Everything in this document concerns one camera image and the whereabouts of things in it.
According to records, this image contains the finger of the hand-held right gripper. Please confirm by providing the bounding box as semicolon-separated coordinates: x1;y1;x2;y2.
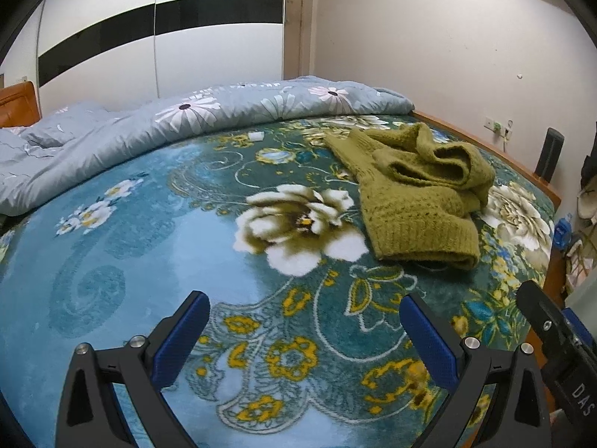
516;279;579;388
562;307;597;352

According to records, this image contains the black speaker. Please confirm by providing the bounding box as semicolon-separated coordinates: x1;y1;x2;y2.
535;127;565;184

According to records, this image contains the wooden bed frame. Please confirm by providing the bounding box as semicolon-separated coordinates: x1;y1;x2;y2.
412;109;562;311

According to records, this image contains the teal floral blanket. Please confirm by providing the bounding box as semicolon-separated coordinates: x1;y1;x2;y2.
0;113;557;448

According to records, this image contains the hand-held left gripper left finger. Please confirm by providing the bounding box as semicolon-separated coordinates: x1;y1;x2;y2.
53;290;210;448

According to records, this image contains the grey blue pillow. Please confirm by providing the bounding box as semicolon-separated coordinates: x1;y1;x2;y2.
21;104;111;148

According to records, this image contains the wooden headboard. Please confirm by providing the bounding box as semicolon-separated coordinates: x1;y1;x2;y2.
0;81;43;130

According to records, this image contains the beige door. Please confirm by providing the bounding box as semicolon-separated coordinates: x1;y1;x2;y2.
283;0;319;81

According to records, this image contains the blue plastic bottle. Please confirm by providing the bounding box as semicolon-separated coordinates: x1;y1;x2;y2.
554;214;575;249

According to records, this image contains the white wardrobe with black stripe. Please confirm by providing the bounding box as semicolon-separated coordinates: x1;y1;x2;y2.
0;0;287;118

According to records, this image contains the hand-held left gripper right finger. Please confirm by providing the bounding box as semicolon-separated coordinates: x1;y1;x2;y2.
400;293;554;448

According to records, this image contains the olive green knitted sweater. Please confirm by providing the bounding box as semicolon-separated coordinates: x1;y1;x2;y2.
323;122;496;271

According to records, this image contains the grey blue floral duvet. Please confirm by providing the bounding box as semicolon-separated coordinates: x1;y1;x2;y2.
0;76;416;216

